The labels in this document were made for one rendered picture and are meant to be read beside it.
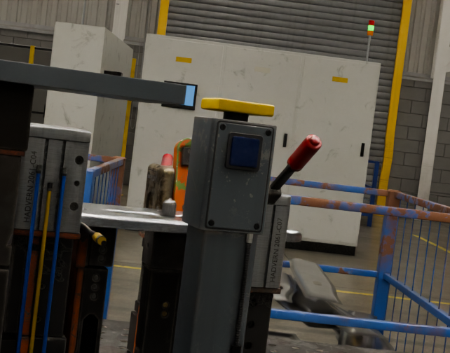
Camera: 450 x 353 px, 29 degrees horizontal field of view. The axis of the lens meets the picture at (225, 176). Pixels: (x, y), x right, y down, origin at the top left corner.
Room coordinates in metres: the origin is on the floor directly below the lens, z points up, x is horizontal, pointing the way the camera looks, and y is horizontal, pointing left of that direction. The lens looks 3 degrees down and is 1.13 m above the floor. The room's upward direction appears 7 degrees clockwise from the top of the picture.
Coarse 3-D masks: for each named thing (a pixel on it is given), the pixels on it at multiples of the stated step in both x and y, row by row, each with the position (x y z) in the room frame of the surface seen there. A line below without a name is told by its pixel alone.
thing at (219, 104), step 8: (208, 104) 0.90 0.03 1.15; (216, 104) 0.87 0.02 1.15; (224, 104) 0.87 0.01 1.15; (232, 104) 0.87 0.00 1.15; (240, 104) 0.87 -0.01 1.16; (248, 104) 0.88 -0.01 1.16; (256, 104) 0.88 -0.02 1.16; (264, 104) 0.88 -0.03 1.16; (224, 112) 0.90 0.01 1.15; (232, 112) 0.89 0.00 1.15; (240, 112) 0.88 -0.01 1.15; (248, 112) 0.88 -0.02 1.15; (256, 112) 0.88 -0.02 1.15; (264, 112) 0.88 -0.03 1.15; (272, 112) 0.89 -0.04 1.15; (240, 120) 0.89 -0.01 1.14
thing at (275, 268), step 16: (272, 208) 1.06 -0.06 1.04; (288, 208) 1.07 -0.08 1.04; (272, 224) 1.06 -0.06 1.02; (272, 240) 1.06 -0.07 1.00; (256, 256) 1.06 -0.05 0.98; (272, 256) 1.06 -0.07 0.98; (256, 272) 1.06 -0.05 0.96; (272, 272) 1.06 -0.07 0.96; (256, 288) 1.06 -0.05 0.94; (272, 288) 1.07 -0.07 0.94; (256, 304) 1.07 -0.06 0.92; (256, 320) 1.07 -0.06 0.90; (256, 336) 1.07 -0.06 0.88; (256, 352) 1.07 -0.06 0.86
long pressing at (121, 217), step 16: (96, 208) 1.21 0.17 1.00; (112, 208) 1.24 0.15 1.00; (128, 208) 1.27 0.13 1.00; (144, 208) 1.29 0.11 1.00; (96, 224) 1.10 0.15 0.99; (112, 224) 1.11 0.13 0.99; (128, 224) 1.12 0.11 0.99; (144, 224) 1.13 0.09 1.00; (160, 224) 1.13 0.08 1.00; (176, 224) 1.14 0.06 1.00; (288, 240) 1.20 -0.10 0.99
